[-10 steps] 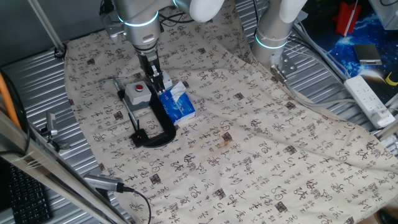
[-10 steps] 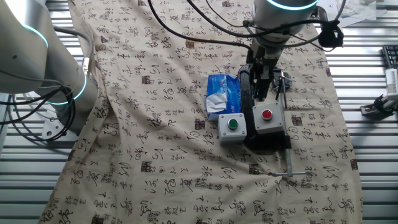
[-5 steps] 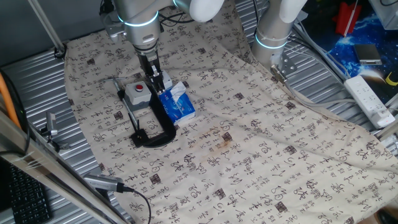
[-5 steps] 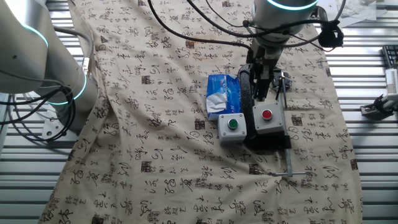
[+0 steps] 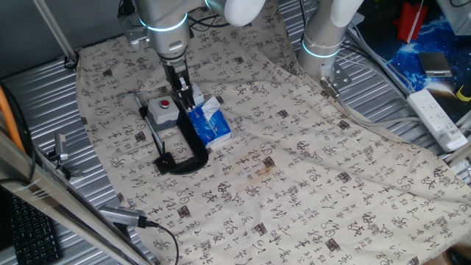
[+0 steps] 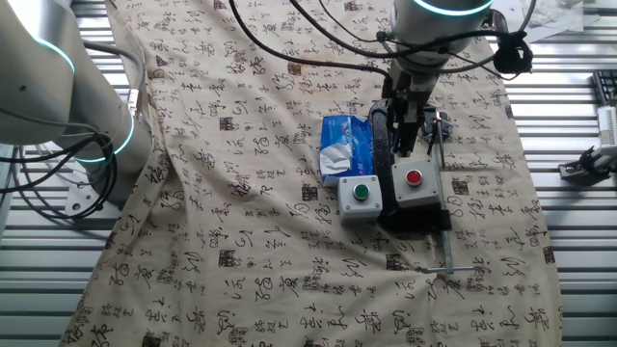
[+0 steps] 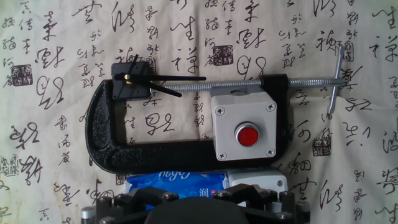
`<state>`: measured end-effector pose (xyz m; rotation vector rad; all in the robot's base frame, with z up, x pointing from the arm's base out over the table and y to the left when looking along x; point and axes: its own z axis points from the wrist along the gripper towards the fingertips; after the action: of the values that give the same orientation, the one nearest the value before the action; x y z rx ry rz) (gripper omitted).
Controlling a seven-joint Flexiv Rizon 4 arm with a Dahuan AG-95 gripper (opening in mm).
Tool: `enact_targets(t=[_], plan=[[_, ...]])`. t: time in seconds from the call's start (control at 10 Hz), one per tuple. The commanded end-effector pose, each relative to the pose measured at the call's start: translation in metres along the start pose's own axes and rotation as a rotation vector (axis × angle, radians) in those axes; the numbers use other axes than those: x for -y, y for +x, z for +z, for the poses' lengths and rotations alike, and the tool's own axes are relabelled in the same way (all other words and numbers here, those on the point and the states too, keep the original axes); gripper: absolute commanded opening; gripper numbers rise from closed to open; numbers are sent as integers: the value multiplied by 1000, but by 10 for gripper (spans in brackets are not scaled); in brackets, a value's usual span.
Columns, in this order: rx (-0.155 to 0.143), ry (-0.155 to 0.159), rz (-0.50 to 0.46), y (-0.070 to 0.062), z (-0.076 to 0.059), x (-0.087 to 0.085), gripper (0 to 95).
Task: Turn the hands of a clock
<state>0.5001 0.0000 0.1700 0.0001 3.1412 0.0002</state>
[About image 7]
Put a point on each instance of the short black hour hand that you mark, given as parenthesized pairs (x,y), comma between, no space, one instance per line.
(168,91)

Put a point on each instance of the beige calligraphy print cloth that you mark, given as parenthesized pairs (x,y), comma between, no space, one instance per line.
(62,140)

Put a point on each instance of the grey box red button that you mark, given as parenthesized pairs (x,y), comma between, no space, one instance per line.
(227,137)

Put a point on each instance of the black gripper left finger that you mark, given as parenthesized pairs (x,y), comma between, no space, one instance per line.
(124,208)

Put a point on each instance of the black square clock movement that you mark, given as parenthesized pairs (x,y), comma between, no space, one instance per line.
(119,88)

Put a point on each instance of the black metal C-clamp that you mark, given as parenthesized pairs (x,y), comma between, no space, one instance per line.
(102,124)

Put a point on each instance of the grey box green button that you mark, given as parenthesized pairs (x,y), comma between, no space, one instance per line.
(258,179)

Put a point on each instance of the thin black second hand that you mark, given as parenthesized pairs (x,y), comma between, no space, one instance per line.
(134,63)

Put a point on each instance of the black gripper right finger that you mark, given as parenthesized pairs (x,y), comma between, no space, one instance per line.
(273,208)

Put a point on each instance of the blue tissue pack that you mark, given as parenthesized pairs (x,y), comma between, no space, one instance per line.
(174,183)

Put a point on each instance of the long black minute hand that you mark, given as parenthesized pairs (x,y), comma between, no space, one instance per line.
(180,77)

